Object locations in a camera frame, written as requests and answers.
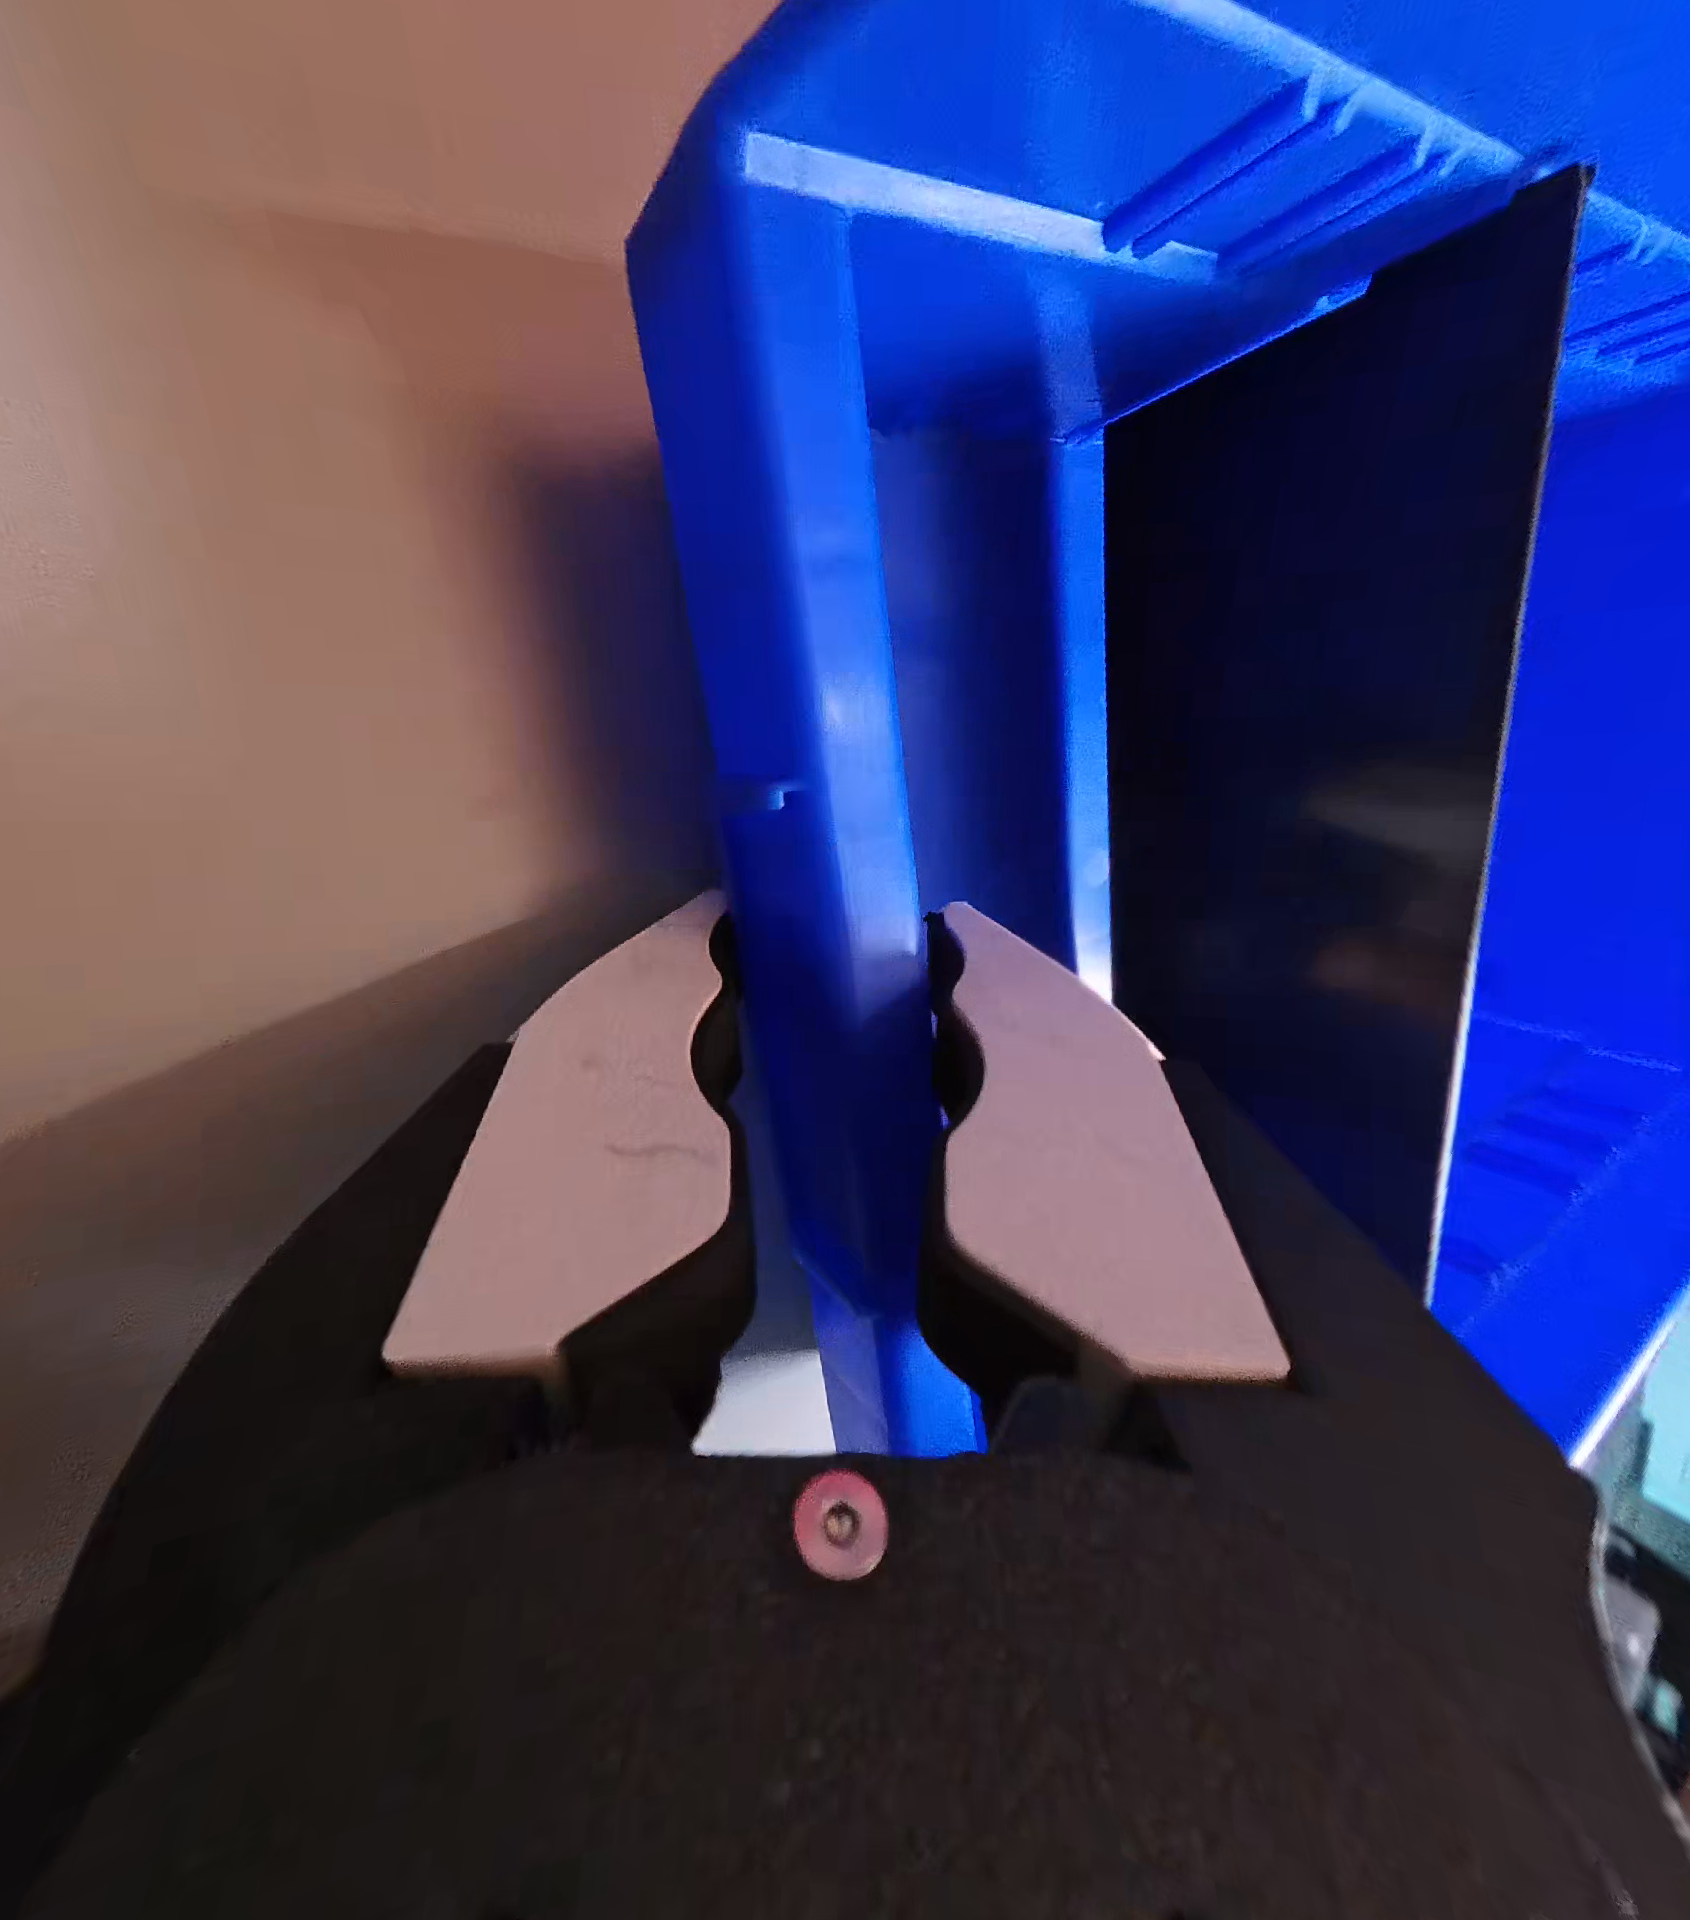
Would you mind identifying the blue plastic storage bin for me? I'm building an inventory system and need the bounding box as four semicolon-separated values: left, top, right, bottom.
624;0;1690;1465

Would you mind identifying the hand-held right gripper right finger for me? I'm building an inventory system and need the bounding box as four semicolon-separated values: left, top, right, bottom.
916;900;1299;1388

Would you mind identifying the black divider in blue bin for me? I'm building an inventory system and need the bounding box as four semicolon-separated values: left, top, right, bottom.
1104;161;1597;1300

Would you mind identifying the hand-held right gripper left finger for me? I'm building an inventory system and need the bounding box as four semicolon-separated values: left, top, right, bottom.
383;888;761;1388

